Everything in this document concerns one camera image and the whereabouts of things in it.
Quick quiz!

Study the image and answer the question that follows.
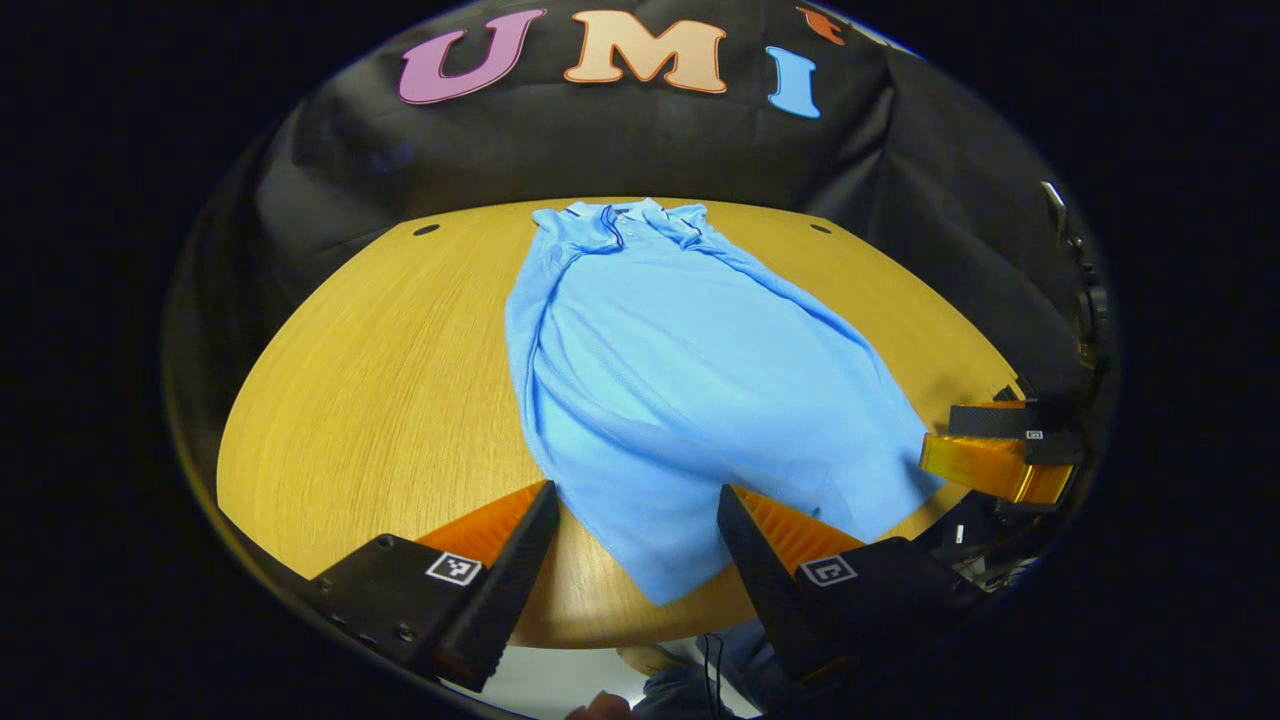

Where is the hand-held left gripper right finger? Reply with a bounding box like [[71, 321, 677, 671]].
[[717, 484, 986, 691]]

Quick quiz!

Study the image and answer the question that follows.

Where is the black camera on stand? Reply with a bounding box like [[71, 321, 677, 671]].
[[1038, 180, 1113, 376]]

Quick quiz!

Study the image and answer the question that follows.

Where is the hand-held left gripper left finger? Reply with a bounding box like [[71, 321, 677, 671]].
[[310, 480, 561, 693]]

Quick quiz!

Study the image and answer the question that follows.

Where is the thin black cable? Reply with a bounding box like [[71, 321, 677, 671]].
[[698, 632, 727, 720]]

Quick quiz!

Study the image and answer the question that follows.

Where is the black backdrop cloth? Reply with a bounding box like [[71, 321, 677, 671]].
[[165, 0, 1116, 521]]

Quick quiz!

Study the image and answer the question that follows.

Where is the person's leg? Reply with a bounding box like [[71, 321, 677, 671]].
[[640, 620, 791, 720]]

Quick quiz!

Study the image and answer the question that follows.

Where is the light blue T-shirt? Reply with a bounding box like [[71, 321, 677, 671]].
[[503, 197, 946, 607]]

